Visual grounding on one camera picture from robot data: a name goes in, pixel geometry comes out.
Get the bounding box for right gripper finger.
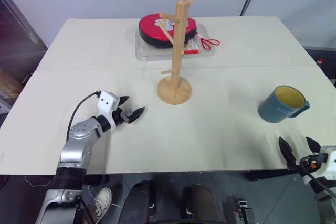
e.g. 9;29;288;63
278;136;299;169
306;136;321;154

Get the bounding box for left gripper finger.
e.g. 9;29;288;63
118;95;130;109
125;106;146;124

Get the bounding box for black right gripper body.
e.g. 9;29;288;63
288;153;328;177

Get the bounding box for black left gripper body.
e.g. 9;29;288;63
112;106;132;127

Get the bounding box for wooden mug tree stand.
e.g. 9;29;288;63
156;0;193;105

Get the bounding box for blue mug yellow inside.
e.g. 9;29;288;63
257;85;311;124

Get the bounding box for clear plastic tray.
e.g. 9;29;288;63
135;23;216;62

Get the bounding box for small black device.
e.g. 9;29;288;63
233;197;255;224

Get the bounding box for red and black round appliance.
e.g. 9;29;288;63
138;13;199;49

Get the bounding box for white sneaker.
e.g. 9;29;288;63
88;187;113;224

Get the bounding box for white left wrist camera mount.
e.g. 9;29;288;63
97;90;120;132

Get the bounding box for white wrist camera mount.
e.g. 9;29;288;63
300;145;336;187
97;90;120;132

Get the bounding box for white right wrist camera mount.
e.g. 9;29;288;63
300;145;336;187

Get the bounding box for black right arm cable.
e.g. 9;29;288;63
303;162;336;199

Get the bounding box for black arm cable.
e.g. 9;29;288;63
67;91;102;141
303;162;336;199

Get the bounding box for black table frame bar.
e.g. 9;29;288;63
245;168;302;182

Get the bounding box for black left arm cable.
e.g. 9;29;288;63
67;91;102;141

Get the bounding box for red handled scissors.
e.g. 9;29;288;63
197;33;220;50

